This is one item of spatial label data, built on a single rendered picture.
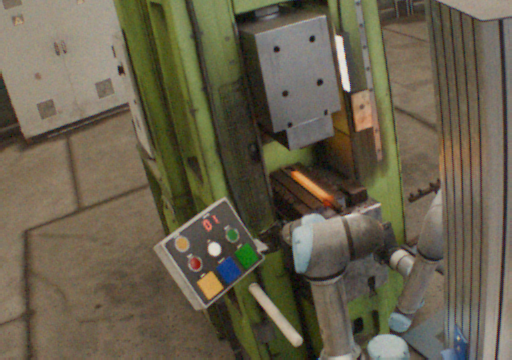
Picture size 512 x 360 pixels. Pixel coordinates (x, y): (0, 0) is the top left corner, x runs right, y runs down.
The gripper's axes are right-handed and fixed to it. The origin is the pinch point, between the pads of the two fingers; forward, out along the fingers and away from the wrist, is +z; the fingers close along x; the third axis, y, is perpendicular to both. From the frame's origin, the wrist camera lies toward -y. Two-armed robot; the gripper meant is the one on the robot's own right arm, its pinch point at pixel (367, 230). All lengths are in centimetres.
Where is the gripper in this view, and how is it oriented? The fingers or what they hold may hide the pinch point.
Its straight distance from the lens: 224.4
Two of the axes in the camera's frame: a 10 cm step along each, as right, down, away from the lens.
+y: 1.7, 8.6, 4.7
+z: -4.4, -3.6, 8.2
